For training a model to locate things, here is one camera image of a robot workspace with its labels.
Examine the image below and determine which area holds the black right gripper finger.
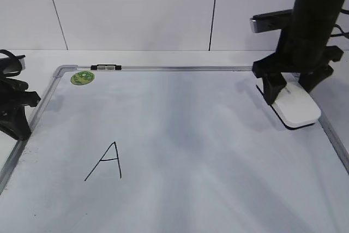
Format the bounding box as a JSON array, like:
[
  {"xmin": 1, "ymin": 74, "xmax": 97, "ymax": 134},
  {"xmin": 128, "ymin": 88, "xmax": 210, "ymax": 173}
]
[
  {"xmin": 298, "ymin": 64, "xmax": 334, "ymax": 93},
  {"xmin": 262, "ymin": 73, "xmax": 287, "ymax": 105}
]

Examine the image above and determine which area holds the whiteboard with aluminium frame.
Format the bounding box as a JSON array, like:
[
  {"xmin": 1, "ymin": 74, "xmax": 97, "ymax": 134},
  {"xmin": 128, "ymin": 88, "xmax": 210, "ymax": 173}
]
[{"xmin": 1, "ymin": 71, "xmax": 348, "ymax": 232}]

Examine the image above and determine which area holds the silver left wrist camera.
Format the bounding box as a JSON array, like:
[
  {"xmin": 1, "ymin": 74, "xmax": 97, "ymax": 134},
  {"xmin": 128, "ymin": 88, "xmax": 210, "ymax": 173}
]
[{"xmin": 7, "ymin": 55, "xmax": 26, "ymax": 73}]

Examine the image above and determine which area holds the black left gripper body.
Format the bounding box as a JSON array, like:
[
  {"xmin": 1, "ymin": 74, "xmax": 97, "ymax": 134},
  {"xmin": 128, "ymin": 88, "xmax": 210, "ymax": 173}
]
[{"xmin": 1, "ymin": 49, "xmax": 41, "ymax": 111}]

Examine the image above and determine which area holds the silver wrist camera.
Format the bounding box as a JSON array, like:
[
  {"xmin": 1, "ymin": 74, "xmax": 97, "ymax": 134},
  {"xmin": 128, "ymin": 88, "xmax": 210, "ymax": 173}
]
[
  {"xmin": 250, "ymin": 9, "xmax": 292, "ymax": 33},
  {"xmin": 7, "ymin": 55, "xmax": 26, "ymax": 73}
]

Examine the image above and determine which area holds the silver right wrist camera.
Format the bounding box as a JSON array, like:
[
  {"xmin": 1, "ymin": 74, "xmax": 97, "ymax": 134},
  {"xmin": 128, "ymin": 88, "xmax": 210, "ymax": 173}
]
[{"xmin": 250, "ymin": 9, "xmax": 292, "ymax": 33}]

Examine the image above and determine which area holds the white whiteboard eraser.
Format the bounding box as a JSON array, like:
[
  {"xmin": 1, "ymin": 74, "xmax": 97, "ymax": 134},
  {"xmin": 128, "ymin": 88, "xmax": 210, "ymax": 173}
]
[{"xmin": 271, "ymin": 81, "xmax": 321, "ymax": 130}]

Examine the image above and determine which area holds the black silver hanging clip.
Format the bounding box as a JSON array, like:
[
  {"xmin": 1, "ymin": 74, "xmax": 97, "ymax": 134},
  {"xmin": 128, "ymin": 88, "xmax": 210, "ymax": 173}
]
[{"xmin": 90, "ymin": 64, "xmax": 122, "ymax": 71}]

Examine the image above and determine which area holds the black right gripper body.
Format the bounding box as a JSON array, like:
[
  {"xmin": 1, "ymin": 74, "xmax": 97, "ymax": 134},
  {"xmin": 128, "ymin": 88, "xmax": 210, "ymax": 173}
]
[{"xmin": 252, "ymin": 46, "xmax": 342, "ymax": 78}]

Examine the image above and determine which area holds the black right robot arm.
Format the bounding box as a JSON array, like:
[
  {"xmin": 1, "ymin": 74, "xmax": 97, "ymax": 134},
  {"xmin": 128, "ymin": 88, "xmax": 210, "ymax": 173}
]
[{"xmin": 250, "ymin": 0, "xmax": 345, "ymax": 105}]

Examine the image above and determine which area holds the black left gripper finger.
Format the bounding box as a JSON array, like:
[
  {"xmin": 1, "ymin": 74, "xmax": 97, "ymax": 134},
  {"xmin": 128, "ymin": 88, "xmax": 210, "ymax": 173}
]
[{"xmin": 1, "ymin": 106, "xmax": 32, "ymax": 140}]

